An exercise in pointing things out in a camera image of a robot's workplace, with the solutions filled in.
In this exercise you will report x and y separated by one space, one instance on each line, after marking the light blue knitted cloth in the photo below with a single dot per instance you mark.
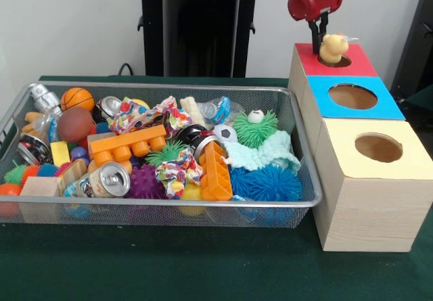
267 152

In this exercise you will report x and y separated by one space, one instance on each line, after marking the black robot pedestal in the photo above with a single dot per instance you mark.
203 27

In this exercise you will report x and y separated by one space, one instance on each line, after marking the purple spiky ball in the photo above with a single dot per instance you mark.
145 182

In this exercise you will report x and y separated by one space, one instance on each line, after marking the small orange basketball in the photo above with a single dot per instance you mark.
77 98

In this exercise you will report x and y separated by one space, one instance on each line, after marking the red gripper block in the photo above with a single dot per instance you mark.
314 6

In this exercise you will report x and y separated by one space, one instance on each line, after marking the small soccer ball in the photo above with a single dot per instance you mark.
226 133

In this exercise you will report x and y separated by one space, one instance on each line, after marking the wooden box with three holes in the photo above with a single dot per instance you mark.
372 213

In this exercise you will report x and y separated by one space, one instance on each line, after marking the shallow clear mesh bin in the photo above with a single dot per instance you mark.
135 214

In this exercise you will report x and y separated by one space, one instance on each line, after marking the colourful drink can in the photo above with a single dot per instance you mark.
101 182

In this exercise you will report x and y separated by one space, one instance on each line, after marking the red-orange ball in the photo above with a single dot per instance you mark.
9 190

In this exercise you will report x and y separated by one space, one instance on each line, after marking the yellow plush duck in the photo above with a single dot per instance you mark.
333 49

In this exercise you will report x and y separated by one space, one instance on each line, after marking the black upright panel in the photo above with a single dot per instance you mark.
416 44

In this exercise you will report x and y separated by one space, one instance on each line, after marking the plain wooden cube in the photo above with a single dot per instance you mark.
39 186

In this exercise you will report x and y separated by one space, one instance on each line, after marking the green fuzzy ball with eye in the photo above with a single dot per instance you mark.
253 130

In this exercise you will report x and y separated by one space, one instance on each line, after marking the brown rubber ball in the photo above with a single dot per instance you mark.
74 123

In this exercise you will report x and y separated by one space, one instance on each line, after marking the blue spiky rubber ball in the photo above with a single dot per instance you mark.
267 184

